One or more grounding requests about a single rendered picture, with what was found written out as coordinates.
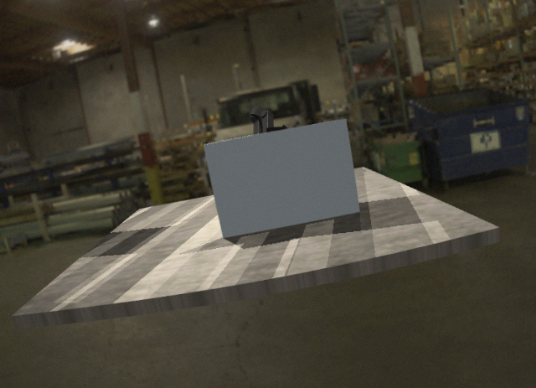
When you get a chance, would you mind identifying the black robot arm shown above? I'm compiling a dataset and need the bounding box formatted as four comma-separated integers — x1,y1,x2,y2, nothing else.
250,106,274,135

